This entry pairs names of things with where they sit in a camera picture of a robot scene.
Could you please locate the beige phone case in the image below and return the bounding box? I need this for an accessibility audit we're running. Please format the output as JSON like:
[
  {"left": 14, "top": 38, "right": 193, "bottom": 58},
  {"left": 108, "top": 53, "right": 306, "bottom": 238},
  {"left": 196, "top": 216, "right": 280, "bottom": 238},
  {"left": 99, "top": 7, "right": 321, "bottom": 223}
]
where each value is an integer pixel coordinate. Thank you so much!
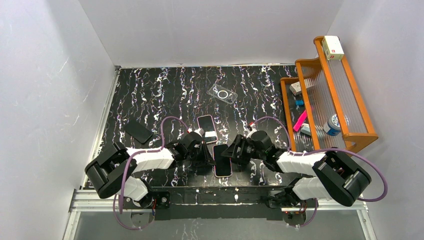
[{"left": 212, "top": 143, "right": 233, "bottom": 179}]

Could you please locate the pink phone case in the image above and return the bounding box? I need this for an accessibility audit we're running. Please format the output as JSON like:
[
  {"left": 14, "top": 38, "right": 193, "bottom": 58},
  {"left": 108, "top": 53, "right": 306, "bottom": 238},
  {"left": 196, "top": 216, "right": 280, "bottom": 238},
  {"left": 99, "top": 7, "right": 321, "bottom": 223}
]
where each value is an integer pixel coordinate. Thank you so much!
[{"left": 196, "top": 114, "right": 219, "bottom": 145}]

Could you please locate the clear magsafe phone case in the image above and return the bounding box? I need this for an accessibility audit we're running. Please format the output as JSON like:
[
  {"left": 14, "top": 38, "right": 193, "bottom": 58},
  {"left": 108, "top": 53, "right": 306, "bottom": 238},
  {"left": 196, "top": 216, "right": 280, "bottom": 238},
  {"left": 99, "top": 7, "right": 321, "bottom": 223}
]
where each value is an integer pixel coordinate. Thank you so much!
[{"left": 207, "top": 84, "right": 238, "bottom": 105}]

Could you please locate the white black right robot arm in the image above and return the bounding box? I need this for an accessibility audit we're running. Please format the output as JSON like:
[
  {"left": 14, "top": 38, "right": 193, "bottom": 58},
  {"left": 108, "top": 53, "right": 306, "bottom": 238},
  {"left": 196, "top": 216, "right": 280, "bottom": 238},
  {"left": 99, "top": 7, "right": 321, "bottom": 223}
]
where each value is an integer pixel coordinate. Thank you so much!
[{"left": 221, "top": 130, "right": 372, "bottom": 207}]

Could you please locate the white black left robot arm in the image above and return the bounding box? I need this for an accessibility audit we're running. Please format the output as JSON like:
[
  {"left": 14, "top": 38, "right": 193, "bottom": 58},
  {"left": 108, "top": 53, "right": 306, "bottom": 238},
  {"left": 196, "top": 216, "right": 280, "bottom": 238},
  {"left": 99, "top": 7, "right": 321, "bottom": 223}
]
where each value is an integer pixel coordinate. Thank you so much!
[{"left": 84, "top": 131, "right": 216, "bottom": 211}]

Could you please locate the light blue eraser block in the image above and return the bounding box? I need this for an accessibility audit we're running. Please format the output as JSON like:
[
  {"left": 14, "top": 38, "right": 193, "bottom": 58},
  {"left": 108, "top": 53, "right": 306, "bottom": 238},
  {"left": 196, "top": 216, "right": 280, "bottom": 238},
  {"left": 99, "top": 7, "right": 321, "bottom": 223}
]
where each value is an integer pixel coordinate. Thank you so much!
[{"left": 300, "top": 123, "right": 312, "bottom": 136}]

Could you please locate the pink highlighter marker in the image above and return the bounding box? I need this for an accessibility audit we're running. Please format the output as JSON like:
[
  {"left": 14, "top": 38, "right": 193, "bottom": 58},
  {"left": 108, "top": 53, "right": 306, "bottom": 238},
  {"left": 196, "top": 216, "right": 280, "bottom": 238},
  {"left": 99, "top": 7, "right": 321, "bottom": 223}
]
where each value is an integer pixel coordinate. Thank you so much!
[{"left": 293, "top": 110, "right": 308, "bottom": 132}]

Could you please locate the blue small block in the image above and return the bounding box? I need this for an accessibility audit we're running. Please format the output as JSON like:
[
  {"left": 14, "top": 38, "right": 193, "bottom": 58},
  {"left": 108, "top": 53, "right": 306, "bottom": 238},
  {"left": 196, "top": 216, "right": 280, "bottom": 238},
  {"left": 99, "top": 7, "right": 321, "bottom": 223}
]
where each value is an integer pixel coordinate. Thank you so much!
[{"left": 295, "top": 100, "right": 305, "bottom": 106}]

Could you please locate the grey white small box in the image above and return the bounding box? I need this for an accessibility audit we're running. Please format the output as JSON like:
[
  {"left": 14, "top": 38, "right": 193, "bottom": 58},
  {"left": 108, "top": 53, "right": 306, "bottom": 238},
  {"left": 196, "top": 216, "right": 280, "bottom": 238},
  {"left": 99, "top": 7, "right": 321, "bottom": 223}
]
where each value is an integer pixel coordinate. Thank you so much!
[{"left": 289, "top": 81, "right": 302, "bottom": 96}]

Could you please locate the orange wooden shelf rack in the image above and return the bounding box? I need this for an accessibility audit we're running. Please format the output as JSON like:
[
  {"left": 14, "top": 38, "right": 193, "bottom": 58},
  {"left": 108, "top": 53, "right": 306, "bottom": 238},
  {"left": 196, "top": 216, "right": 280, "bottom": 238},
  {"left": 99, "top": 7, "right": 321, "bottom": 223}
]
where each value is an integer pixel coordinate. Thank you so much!
[{"left": 280, "top": 36, "right": 379, "bottom": 153}]

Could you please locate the blue white tape roll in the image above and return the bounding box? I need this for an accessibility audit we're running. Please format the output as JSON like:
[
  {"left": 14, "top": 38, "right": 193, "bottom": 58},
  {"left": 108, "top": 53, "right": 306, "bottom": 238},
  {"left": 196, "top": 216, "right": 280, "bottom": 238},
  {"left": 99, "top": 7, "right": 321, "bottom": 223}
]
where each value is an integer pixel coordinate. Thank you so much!
[{"left": 323, "top": 114, "right": 341, "bottom": 136}]

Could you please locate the white box with red label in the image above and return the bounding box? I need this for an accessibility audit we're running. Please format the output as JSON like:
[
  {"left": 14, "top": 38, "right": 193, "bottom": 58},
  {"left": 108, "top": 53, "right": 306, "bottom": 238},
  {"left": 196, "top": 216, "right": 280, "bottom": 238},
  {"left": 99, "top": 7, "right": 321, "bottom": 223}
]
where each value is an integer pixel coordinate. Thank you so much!
[{"left": 321, "top": 35, "right": 344, "bottom": 61}]

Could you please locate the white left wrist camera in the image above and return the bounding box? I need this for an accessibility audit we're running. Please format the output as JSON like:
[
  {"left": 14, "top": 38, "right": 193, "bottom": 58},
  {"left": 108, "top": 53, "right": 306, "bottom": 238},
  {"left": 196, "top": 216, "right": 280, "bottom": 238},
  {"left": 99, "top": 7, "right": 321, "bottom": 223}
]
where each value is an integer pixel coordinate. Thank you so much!
[{"left": 192, "top": 127, "right": 205, "bottom": 138}]

